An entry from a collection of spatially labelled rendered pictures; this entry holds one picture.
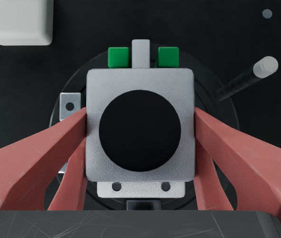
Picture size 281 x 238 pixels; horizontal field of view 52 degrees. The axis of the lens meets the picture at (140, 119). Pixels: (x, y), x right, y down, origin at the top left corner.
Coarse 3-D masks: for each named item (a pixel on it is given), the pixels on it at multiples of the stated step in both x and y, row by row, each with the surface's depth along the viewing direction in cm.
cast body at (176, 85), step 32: (96, 96) 11; (128, 96) 10; (160, 96) 10; (192, 96) 11; (96, 128) 11; (128, 128) 10; (160, 128) 10; (192, 128) 11; (96, 160) 11; (128, 160) 10; (160, 160) 10; (192, 160) 11; (128, 192) 14; (160, 192) 14
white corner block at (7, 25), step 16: (0, 0) 22; (16, 0) 22; (32, 0) 22; (48, 0) 22; (0, 16) 22; (16, 16) 22; (32, 16) 22; (48, 16) 22; (0, 32) 22; (16, 32) 22; (32, 32) 21; (48, 32) 22
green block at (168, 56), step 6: (162, 48) 16; (168, 48) 16; (174, 48) 16; (162, 54) 16; (168, 54) 16; (174, 54) 16; (156, 60) 18; (162, 60) 16; (168, 60) 16; (174, 60) 16; (156, 66) 18; (162, 66) 16; (168, 66) 16; (174, 66) 16
